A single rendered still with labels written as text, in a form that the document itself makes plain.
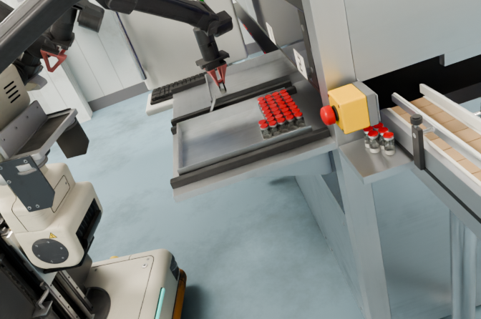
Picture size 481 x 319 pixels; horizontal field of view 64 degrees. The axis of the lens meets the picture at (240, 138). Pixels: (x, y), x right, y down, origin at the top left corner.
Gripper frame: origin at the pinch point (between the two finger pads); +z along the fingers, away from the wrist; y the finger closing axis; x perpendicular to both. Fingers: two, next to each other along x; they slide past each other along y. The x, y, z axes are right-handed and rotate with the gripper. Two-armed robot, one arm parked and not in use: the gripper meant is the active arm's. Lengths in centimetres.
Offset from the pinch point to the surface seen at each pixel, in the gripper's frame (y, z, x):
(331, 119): 3, -9, -61
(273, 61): 24.0, 4.7, 8.0
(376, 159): 10, 3, -65
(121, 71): -22, 71, 305
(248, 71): 13.9, 4.7, 8.9
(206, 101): -6.8, 4.5, 0.1
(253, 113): 0.7, 3.6, -22.8
